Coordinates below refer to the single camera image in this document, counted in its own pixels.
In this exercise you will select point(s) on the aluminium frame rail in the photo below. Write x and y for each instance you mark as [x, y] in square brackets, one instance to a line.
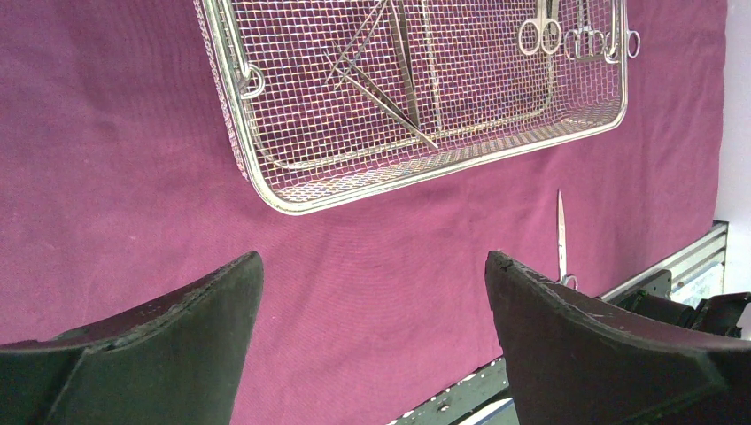
[694, 272]

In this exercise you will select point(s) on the steel forceps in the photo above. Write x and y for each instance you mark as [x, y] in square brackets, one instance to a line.
[542, 32]
[565, 278]
[583, 42]

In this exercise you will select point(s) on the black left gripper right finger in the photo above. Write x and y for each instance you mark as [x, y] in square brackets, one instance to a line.
[574, 359]

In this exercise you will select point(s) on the maroon surgical wrap cloth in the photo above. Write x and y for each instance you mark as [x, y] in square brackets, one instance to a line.
[118, 185]

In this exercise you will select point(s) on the steel instrument tray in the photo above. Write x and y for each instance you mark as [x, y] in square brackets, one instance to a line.
[329, 102]

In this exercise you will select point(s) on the steel tweezers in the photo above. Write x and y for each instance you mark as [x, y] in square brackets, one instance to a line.
[399, 32]
[377, 78]

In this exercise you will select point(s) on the steel surgical scissors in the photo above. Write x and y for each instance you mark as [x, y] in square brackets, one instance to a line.
[620, 41]

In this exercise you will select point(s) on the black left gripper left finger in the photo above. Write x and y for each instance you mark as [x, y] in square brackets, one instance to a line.
[177, 359]

